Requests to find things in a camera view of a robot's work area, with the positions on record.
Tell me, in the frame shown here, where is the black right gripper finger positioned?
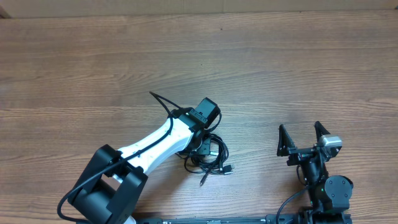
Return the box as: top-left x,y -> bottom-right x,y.
314,121 -> 330,141
277,124 -> 295,157

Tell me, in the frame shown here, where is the black usb cable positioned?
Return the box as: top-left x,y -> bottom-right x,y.
175,133 -> 234,187

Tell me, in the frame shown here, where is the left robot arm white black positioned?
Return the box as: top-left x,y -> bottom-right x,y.
66,98 -> 221,224

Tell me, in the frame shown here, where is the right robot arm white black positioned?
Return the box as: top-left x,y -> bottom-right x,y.
272,121 -> 354,224

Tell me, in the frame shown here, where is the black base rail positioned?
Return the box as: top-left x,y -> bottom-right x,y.
133,213 -> 353,224

